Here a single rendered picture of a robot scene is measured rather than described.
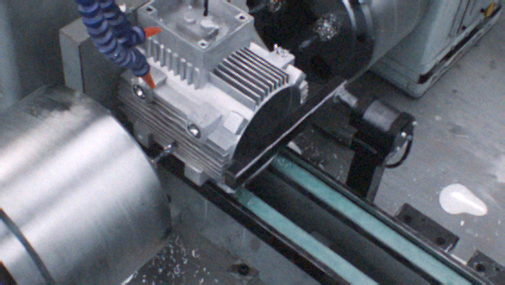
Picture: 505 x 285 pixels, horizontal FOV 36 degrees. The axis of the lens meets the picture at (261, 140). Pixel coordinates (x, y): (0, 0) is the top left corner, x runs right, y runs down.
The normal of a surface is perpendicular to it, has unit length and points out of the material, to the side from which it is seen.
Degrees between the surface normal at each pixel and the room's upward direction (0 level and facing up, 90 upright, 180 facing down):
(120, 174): 39
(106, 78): 90
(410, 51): 90
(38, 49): 90
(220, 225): 90
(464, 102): 0
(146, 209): 65
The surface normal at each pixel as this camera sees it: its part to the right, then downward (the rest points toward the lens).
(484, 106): 0.10, -0.66
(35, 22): 0.77, 0.52
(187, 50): -0.63, 0.54
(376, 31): 0.75, 0.25
